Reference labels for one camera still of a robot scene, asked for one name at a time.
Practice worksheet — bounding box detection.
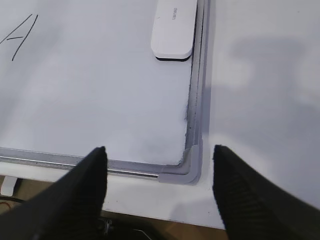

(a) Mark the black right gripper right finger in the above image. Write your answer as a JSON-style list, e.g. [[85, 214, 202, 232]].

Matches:
[[212, 145, 320, 240]]

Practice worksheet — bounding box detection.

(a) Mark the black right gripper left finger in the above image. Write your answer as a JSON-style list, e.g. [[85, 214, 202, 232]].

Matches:
[[0, 146, 108, 240]]

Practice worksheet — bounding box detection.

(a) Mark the white board eraser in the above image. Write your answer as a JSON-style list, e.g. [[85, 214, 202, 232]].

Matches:
[[150, 0, 198, 61]]

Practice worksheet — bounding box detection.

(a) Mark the white bracket under table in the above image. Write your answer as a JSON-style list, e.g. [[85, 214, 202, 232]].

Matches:
[[0, 176, 18, 197]]

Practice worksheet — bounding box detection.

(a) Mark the white board with aluminium frame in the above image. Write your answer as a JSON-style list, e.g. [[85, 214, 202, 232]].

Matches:
[[0, 0, 210, 185]]

